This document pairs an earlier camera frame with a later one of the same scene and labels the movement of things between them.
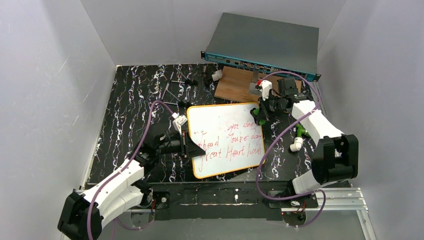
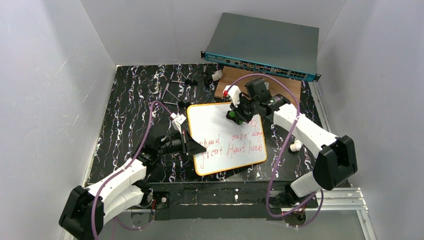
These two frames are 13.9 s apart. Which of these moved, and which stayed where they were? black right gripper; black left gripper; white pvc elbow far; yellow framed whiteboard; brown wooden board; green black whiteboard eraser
Moved: green black whiteboard eraser; black right gripper
Stayed: brown wooden board; black left gripper; white pvc elbow far; yellow framed whiteboard
